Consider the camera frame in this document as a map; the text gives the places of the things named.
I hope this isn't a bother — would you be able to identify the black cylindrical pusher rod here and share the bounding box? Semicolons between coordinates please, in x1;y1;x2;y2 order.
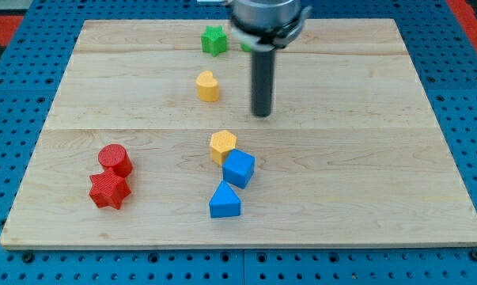
251;50;275;117

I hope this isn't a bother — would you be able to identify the yellow heart block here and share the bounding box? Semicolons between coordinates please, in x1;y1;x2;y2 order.
195;70;219;102

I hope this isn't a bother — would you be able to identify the green block behind arm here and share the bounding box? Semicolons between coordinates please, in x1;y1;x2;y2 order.
240;43;252;52

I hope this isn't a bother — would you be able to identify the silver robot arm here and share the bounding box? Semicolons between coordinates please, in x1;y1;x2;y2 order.
227;0;312;117

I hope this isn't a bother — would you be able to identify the yellow hexagon block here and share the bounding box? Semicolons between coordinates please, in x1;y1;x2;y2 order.
210;130;237;165

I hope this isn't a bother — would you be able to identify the green star block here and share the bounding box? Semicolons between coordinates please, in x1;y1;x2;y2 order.
200;26;228;57

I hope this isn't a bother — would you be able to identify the blue cube block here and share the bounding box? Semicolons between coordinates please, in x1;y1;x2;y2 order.
222;149;256;188

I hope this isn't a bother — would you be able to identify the wooden board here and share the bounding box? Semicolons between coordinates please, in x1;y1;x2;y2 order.
0;19;477;250

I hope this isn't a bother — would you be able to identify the blue triangle block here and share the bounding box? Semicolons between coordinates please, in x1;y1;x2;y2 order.
209;180;241;219

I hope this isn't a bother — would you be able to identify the red cylinder block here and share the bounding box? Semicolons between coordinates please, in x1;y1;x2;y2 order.
97;144;133;177

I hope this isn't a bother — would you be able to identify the red star block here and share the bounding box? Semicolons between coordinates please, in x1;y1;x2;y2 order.
89;168;131;210

